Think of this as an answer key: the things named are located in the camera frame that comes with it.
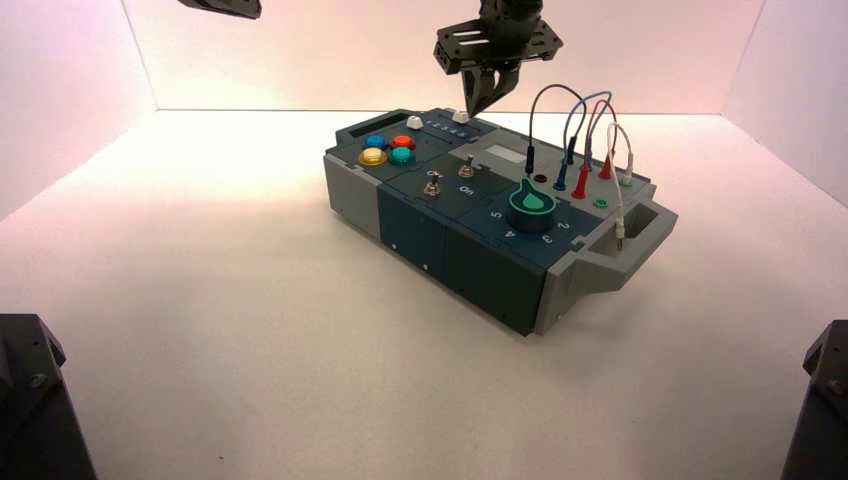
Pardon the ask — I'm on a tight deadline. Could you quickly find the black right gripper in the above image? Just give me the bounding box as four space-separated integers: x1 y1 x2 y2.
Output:
433 0 564 118

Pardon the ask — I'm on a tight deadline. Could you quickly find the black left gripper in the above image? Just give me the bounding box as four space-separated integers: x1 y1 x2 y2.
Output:
177 0 263 20

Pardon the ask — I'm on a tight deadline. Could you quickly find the grey display screen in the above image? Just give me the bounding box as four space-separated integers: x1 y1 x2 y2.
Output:
485 145 528 165

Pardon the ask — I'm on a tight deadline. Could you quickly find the black green rotary knob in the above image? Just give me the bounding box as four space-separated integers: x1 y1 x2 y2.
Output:
507 177 558 234

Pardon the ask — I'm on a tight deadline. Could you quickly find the blue grey control box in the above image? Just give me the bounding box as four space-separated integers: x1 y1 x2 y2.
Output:
323 107 679 337

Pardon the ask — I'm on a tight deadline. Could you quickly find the black jumper cable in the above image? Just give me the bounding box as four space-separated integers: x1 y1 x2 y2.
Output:
525 83 590 178

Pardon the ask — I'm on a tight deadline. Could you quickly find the blue jumper cable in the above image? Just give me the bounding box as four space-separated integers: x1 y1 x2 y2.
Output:
553 90 614 193

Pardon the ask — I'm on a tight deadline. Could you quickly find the red jumper cable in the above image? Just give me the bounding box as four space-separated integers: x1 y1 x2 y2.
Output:
570 99 619 201

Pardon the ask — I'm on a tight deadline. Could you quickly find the white jumper cable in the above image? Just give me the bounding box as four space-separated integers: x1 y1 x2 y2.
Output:
606 121 635 253

